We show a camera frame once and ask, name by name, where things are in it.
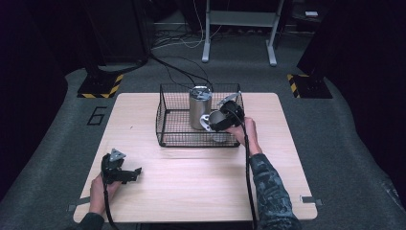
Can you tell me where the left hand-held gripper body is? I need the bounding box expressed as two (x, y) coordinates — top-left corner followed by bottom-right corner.
(101, 148), (128, 185)

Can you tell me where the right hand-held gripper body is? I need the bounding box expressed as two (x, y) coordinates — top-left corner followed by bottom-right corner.
(217, 91), (246, 128)

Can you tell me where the white mug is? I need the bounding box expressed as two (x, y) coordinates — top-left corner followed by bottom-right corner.
(199, 109), (232, 143)

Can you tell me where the tall grey ribbed cup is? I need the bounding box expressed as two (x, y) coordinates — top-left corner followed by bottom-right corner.
(189, 85), (214, 130)

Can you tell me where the black wire basket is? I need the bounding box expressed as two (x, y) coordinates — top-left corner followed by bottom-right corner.
(155, 82), (246, 149)

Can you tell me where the person's right hand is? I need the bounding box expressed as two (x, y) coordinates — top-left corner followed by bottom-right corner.
(224, 116), (263, 157)

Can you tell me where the person's left hand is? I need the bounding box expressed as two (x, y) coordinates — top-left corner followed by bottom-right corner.
(88, 173), (123, 216)

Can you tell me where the striped stand base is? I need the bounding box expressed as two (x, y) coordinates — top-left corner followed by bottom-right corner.
(77, 73), (124, 100)
(286, 73), (333, 100)

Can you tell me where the dark curtain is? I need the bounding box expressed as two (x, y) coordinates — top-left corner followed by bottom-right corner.
(296, 0), (406, 209)
(0, 0), (69, 200)

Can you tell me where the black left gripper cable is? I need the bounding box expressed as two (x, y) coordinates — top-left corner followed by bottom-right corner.
(101, 178), (120, 230)

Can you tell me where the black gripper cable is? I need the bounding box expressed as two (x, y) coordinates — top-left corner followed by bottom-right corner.
(228, 108), (259, 230)
(101, 178), (120, 230)

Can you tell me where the grey table corner bracket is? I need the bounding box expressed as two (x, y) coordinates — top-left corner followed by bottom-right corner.
(67, 195), (91, 213)
(300, 195), (324, 207)

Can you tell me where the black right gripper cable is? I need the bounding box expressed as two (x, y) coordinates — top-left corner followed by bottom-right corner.
(228, 108), (259, 230)

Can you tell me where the black floor cable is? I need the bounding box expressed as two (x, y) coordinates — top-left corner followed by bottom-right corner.
(147, 52), (214, 92)

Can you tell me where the white desk frame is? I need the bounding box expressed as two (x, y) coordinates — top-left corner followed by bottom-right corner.
(201, 0), (286, 67)

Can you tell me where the white floor cable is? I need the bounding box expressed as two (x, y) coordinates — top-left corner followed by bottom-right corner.
(151, 0), (224, 51)

